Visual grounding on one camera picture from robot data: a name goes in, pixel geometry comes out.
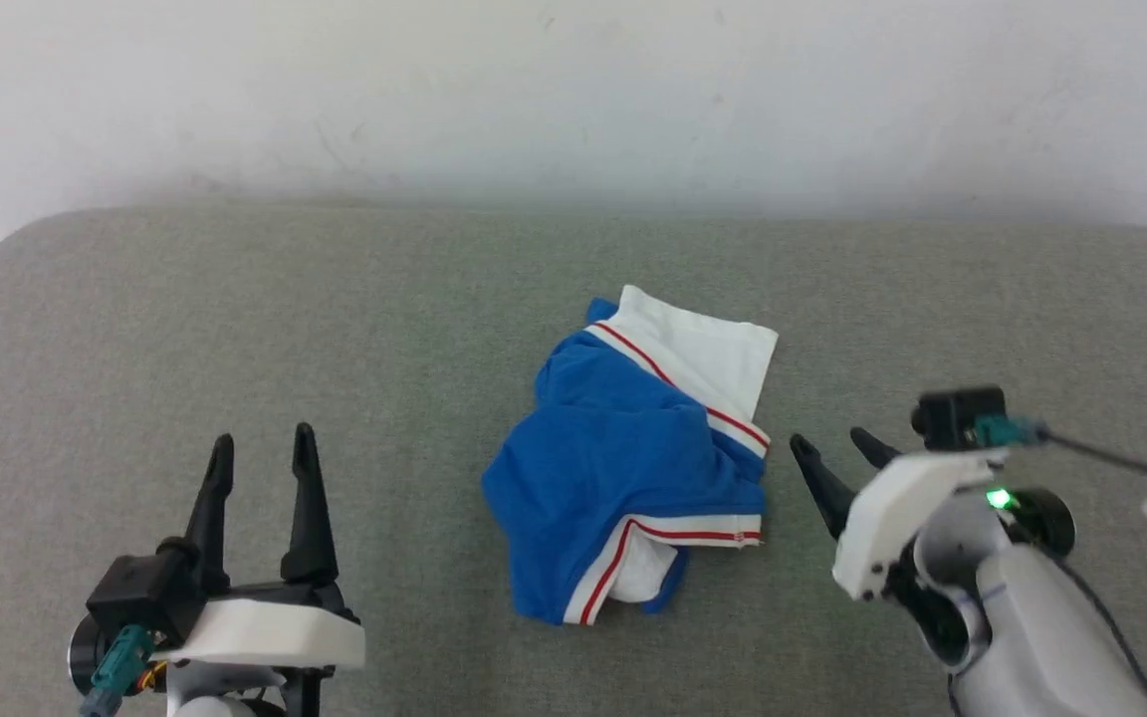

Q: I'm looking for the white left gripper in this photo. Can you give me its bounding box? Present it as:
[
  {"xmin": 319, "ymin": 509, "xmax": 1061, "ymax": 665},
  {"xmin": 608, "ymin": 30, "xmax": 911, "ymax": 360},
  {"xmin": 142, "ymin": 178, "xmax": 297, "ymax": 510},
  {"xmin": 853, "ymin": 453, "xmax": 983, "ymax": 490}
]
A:
[{"xmin": 149, "ymin": 423, "xmax": 366, "ymax": 671}]

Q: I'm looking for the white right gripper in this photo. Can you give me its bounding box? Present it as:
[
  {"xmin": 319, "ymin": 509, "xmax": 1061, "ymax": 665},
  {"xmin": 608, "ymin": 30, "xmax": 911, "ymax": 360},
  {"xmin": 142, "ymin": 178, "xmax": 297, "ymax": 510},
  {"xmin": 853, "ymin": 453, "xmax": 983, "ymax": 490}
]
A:
[{"xmin": 790, "ymin": 427, "xmax": 1011, "ymax": 604}]

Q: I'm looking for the blue white red-striped garment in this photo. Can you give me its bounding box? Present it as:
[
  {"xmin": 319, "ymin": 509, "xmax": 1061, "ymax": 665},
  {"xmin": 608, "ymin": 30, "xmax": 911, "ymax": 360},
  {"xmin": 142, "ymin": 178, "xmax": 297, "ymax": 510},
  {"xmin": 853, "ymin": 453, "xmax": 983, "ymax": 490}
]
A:
[{"xmin": 481, "ymin": 285, "xmax": 780, "ymax": 627}]

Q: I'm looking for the grey fabric sofa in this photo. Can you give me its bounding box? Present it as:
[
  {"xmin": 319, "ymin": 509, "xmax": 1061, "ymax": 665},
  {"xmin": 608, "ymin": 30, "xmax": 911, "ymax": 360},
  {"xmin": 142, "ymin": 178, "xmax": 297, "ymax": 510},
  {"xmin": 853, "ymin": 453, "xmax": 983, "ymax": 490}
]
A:
[{"xmin": 0, "ymin": 204, "xmax": 1147, "ymax": 717}]

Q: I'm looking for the teal right camera connector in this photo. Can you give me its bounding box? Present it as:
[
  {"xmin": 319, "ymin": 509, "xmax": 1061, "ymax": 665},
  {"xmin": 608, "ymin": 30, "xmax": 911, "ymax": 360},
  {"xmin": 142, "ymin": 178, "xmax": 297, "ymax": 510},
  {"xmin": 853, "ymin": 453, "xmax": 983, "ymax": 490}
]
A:
[{"xmin": 975, "ymin": 415, "xmax": 1050, "ymax": 448}]

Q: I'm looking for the teal camera connector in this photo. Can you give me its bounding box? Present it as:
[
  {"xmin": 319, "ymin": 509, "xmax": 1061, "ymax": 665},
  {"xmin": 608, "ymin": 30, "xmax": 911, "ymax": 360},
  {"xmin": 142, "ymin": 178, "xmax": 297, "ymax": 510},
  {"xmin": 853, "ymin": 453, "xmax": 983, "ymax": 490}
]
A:
[
  {"xmin": 80, "ymin": 625, "xmax": 154, "ymax": 717},
  {"xmin": 975, "ymin": 415, "xmax": 1050, "ymax": 448}
]

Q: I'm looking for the teal left camera connector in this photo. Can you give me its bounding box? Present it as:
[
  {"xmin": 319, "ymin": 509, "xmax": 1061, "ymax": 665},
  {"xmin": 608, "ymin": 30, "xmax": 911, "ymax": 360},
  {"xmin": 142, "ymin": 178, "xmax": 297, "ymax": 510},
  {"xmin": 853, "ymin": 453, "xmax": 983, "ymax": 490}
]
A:
[{"xmin": 80, "ymin": 625, "xmax": 154, "ymax": 717}]

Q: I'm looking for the thin black camera cable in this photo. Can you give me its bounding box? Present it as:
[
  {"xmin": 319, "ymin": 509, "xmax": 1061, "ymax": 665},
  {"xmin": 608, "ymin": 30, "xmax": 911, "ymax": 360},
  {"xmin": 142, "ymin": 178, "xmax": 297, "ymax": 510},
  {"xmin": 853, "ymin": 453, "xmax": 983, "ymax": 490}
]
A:
[{"xmin": 1039, "ymin": 430, "xmax": 1147, "ymax": 479}]

